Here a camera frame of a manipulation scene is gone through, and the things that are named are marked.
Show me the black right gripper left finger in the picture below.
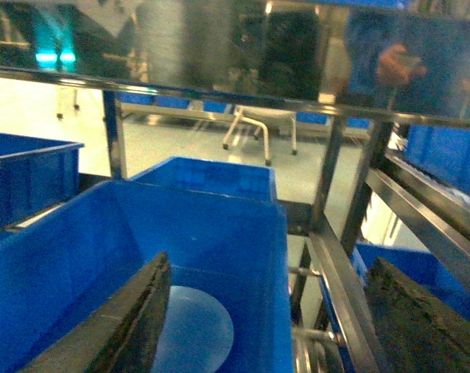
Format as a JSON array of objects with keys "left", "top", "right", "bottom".
[{"left": 20, "top": 251, "right": 172, "bottom": 372}]

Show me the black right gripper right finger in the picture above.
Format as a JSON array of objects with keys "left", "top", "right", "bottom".
[{"left": 365, "top": 257, "right": 470, "bottom": 372}]

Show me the light blue round tray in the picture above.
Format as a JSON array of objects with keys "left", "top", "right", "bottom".
[{"left": 151, "top": 285, "right": 234, "bottom": 372}]

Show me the steel flow rack shelf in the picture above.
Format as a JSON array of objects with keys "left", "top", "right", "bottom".
[{"left": 0, "top": 1, "right": 470, "bottom": 372}]

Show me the blue bin right rack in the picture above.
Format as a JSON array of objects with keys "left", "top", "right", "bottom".
[{"left": 350, "top": 242, "right": 470, "bottom": 322}]

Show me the blue bin left rear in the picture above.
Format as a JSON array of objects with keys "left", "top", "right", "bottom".
[{"left": 0, "top": 133, "right": 84, "bottom": 229}]

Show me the blue bin behind target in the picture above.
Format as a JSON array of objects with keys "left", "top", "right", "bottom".
[{"left": 130, "top": 156, "right": 277, "bottom": 202}]

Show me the white round stool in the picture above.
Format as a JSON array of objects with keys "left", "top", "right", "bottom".
[{"left": 222, "top": 105, "right": 298, "bottom": 167}]

